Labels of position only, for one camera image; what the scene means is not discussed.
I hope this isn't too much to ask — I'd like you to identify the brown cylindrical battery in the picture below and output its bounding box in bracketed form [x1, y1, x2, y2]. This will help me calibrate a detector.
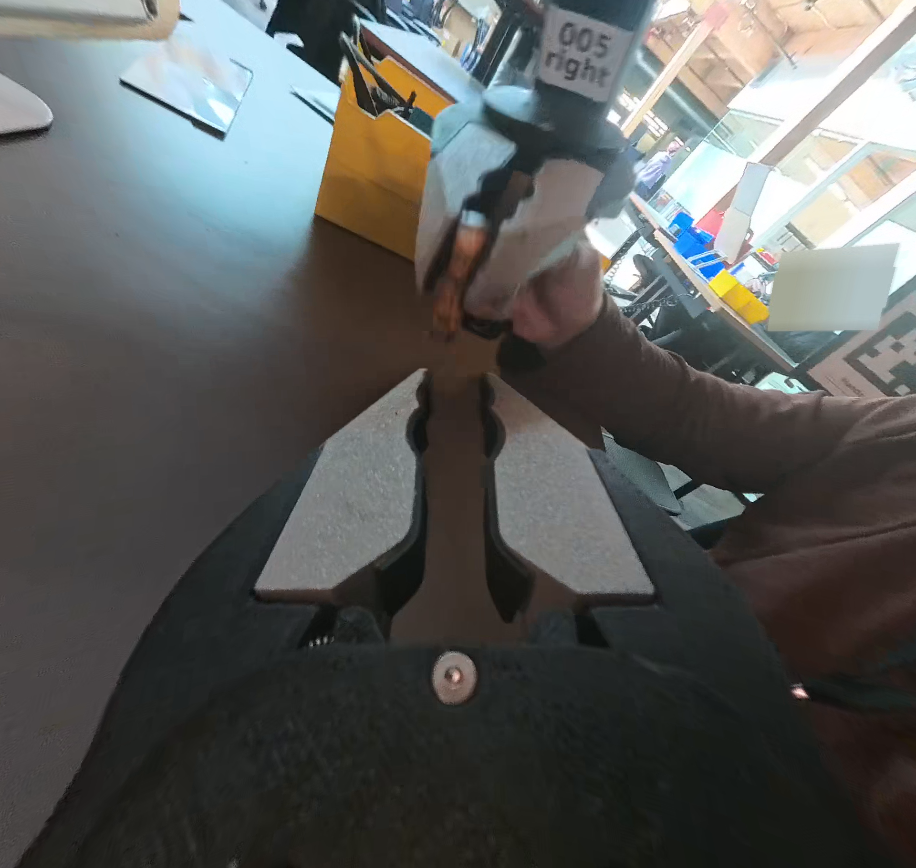
[428, 211, 496, 343]

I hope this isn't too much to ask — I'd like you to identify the stack of blue bins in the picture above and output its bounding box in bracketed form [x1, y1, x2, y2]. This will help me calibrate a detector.
[667, 208, 727, 271]

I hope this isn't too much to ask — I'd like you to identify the person's right forearm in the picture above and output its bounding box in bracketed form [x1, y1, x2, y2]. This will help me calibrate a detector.
[501, 294, 916, 576]

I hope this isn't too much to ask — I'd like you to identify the grey square plate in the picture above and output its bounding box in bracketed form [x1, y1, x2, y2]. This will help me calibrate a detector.
[119, 41, 254, 141]

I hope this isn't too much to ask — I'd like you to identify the yellow plastic bin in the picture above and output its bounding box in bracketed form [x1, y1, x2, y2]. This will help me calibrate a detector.
[313, 56, 459, 262]

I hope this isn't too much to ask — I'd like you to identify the black mesh office chair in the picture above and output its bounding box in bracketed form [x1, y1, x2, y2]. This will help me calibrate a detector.
[266, 0, 391, 83]

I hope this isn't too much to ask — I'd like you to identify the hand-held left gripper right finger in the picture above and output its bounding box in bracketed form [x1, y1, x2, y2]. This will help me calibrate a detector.
[481, 373, 656, 623]

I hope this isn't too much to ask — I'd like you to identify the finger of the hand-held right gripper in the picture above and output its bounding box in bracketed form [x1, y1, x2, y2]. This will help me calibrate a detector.
[414, 104, 518, 293]
[461, 158, 609, 321]

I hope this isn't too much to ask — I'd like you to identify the white stand base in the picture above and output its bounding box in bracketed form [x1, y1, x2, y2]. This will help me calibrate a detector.
[0, 72, 55, 137]

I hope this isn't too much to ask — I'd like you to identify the white printed tag board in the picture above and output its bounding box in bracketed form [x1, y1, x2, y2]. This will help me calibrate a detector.
[807, 306, 916, 398]

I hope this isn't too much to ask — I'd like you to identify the person's right hand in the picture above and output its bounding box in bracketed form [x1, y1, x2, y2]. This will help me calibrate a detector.
[510, 240, 611, 348]

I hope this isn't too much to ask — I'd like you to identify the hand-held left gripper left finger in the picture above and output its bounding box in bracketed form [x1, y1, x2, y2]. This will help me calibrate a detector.
[254, 369, 430, 615]

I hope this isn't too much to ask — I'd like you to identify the black chair armrest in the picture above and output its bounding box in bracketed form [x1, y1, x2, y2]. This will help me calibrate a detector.
[601, 433, 684, 520]

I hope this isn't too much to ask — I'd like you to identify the stack of yellow bins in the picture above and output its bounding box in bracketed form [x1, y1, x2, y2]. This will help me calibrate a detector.
[707, 267, 772, 325]

